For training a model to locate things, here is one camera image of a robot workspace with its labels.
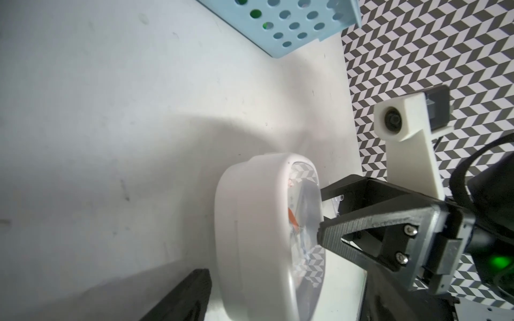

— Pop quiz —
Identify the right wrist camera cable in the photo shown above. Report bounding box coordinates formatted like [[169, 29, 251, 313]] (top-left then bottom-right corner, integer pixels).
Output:
[[448, 134, 514, 205]]

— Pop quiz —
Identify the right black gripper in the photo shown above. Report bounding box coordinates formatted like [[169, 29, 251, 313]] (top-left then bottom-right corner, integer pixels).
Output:
[[317, 151, 513, 320]]

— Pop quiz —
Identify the light blue plastic basket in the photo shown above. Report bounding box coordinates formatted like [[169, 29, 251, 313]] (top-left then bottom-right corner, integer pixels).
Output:
[[200, 0, 362, 58]]

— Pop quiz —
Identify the white alarm clock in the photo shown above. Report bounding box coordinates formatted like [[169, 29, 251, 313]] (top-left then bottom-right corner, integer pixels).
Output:
[[214, 153, 326, 320]]

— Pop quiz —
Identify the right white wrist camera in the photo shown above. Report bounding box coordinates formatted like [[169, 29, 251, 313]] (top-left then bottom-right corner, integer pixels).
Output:
[[373, 85, 454, 200]]

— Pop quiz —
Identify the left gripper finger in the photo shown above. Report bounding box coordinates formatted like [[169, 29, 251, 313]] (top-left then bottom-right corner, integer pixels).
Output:
[[140, 269, 212, 321]]

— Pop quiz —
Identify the green toy cucumber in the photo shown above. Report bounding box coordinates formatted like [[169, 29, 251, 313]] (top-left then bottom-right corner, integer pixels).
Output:
[[235, 0, 274, 30]]

